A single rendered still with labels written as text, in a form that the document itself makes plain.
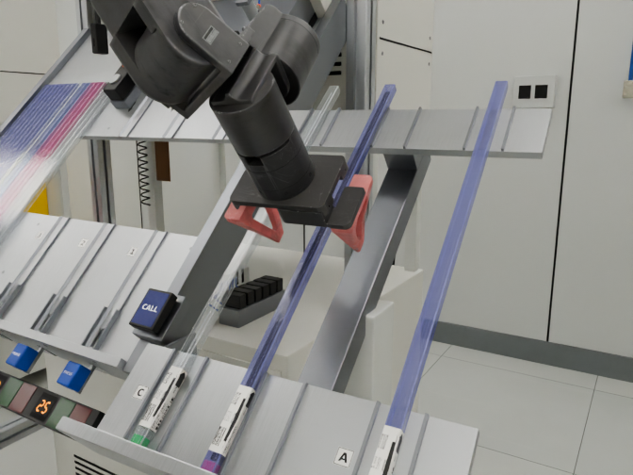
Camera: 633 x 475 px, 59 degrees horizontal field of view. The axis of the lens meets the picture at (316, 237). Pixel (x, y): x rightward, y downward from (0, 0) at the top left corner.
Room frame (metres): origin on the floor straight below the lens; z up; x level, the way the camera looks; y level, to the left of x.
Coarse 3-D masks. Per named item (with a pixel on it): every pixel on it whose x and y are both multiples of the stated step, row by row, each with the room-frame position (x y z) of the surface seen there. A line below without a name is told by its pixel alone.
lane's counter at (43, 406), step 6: (42, 396) 0.66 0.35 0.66; (48, 396) 0.65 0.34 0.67; (54, 396) 0.65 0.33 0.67; (42, 402) 0.65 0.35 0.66; (48, 402) 0.65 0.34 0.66; (54, 402) 0.64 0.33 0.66; (36, 408) 0.65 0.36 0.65; (42, 408) 0.64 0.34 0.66; (48, 408) 0.64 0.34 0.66; (30, 414) 0.64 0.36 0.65; (36, 414) 0.64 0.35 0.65; (42, 414) 0.64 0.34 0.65; (42, 420) 0.63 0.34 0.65
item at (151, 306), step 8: (152, 296) 0.64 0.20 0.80; (160, 296) 0.63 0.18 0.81; (168, 296) 0.63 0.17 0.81; (144, 304) 0.63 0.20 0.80; (152, 304) 0.63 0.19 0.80; (160, 304) 0.62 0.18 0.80; (144, 312) 0.62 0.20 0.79; (152, 312) 0.62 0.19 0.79; (136, 320) 0.62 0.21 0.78; (144, 320) 0.61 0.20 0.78; (152, 320) 0.61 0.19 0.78
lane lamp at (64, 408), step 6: (60, 402) 0.64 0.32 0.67; (66, 402) 0.64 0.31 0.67; (72, 402) 0.63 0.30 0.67; (60, 408) 0.63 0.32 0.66; (66, 408) 0.63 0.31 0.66; (72, 408) 0.63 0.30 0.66; (54, 414) 0.63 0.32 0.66; (60, 414) 0.63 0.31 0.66; (66, 414) 0.62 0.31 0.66; (48, 420) 0.63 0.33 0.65; (54, 420) 0.62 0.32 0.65; (48, 426) 0.62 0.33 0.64; (54, 426) 0.62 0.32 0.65
